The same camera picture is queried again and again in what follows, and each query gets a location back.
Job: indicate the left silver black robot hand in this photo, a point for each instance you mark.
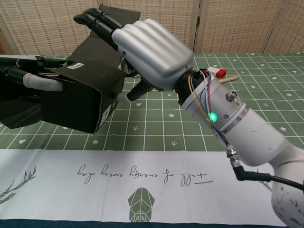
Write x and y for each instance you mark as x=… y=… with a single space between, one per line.
x=21 y=65

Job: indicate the short wooden pencil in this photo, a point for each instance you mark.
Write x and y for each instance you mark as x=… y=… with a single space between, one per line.
x=229 y=79

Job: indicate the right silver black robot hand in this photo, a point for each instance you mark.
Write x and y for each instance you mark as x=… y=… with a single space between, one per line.
x=154 y=52

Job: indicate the white red eraser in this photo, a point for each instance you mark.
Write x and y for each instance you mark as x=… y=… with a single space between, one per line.
x=217 y=72

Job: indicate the black foldable paper box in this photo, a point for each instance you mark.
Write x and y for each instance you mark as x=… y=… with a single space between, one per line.
x=78 y=104

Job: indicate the woven folding screen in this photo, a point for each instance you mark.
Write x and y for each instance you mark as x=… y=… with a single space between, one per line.
x=237 y=23

